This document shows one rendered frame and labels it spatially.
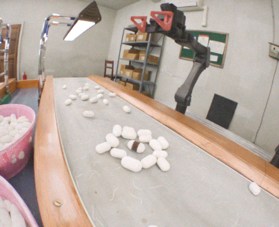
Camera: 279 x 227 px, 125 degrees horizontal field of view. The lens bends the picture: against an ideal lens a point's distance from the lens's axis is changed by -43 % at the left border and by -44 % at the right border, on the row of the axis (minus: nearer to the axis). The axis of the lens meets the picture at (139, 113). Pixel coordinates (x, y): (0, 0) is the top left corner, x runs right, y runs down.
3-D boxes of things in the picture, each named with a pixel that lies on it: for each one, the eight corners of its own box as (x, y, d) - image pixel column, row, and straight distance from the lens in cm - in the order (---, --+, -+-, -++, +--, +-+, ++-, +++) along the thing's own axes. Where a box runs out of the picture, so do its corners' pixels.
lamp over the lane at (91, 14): (72, 40, 106) (74, 31, 107) (101, 21, 46) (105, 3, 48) (62, 40, 105) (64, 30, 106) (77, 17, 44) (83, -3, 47)
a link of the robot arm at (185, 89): (182, 101, 65) (207, 55, 80) (172, 97, 69) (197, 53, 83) (186, 106, 71) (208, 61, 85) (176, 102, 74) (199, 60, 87)
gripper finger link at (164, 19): (157, 2, 40) (176, 15, 46) (141, 6, 45) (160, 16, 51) (153, 22, 38) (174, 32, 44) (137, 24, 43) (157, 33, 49)
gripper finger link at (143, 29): (141, 6, 45) (161, 16, 51) (128, 11, 51) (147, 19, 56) (138, 24, 43) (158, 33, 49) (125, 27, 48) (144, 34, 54)
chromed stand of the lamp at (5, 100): (11, 98, 91) (14, 23, 91) (2, 111, 74) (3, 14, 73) (-12, 102, 99) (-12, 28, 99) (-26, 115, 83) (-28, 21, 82)
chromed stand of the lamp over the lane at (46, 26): (68, 93, 88) (76, 24, 87) (73, 104, 69) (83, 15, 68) (40, 95, 87) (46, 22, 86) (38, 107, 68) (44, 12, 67)
